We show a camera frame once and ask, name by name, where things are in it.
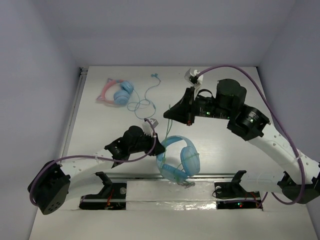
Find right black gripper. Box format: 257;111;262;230
163;85;233;125

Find large light blue headphones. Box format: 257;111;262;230
156;135;201;189

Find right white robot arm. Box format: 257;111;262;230
163;79;320;204

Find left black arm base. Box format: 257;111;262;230
79;171;127;211

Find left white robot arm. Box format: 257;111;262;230
27;125;165;215

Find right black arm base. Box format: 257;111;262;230
211;170;265;210

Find pink blue cat-ear headphones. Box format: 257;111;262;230
96;78;135;106

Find white foam block with tape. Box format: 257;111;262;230
125;180;217;211

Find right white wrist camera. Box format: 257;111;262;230
184;68;203;97

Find blue earbuds with cable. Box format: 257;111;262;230
126;73;162;120

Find aluminium rail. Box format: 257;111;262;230
104;171;235;180
58;67;89;158

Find left side aluminium rail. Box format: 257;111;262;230
58;67;89;158

